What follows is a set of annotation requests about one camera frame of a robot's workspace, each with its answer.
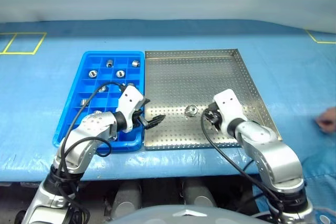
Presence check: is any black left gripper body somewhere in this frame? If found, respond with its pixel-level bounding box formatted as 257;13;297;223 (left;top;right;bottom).
132;98;152;130

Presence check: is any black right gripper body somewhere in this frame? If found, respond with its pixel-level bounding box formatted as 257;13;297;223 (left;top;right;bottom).
203;102;224;132

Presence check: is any blue compartment tray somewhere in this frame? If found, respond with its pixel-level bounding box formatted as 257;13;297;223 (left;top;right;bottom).
52;50;145;153

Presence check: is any bare hand of bystander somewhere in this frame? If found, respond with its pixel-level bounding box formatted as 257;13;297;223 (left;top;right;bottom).
314;107;336;133

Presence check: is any perforated metal tray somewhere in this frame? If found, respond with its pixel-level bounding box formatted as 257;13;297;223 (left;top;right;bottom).
143;48;284;151

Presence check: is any blue tarpaulin table cover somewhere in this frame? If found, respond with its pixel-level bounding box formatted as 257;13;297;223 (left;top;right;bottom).
0;19;336;224

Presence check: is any dark grey rounded shape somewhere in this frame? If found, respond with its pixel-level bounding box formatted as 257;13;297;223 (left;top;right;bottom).
111;182;144;221
181;179;217;208

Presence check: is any grey robot torso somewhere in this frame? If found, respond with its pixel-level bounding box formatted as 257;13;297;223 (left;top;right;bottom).
110;204;266;224

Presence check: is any yellow tape outline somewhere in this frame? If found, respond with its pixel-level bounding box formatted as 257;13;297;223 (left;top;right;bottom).
0;31;47;56

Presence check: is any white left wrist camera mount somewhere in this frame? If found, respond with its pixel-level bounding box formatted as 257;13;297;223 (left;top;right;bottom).
116;85;144;133

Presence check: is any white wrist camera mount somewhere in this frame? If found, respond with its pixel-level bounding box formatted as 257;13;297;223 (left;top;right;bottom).
116;85;144;133
212;89;249;137

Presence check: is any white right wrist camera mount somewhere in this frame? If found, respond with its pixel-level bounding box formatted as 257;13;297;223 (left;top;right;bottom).
212;89;249;137

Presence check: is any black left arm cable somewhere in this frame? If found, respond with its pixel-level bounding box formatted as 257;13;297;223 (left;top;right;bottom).
49;81;127;224

